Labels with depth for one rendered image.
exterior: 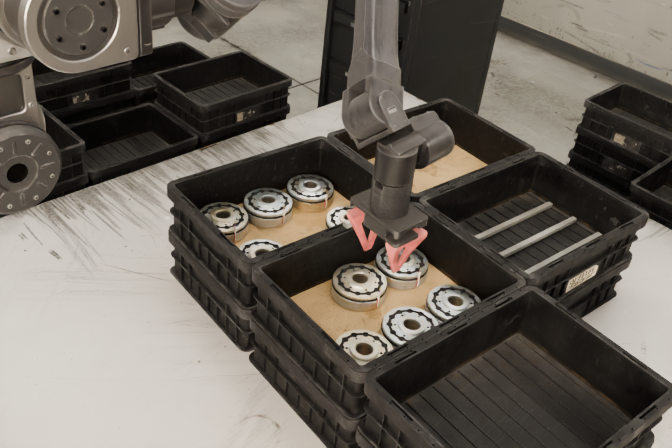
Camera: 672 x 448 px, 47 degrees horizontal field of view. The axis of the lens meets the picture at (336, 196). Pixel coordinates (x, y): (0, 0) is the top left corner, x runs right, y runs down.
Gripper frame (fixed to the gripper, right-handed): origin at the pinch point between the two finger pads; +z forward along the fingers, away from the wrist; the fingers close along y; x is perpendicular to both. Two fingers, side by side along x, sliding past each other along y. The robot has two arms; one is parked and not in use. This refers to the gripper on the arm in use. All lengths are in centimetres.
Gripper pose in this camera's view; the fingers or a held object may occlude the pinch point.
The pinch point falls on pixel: (382, 255)
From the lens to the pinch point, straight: 116.2
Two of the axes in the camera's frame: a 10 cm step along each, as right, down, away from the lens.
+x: -7.7, 3.2, -5.6
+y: -6.4, -4.8, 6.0
